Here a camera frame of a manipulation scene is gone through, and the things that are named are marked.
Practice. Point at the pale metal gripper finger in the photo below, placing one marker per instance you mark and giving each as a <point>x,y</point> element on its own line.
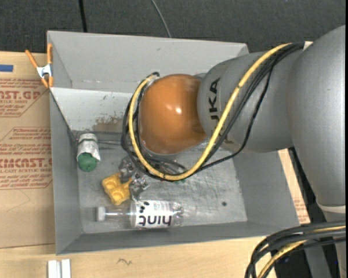
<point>139,183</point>
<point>124,179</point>

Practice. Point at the yellow toy block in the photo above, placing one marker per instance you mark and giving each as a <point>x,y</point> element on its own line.
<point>114,188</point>

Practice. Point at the clear plastic bottle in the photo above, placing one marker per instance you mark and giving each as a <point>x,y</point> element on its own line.
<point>153,217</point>

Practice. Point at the green and white small bottle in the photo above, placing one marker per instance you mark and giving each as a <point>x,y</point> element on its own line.
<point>88,150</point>

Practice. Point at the grey metal bin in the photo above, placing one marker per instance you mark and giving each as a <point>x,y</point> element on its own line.
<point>208,190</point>

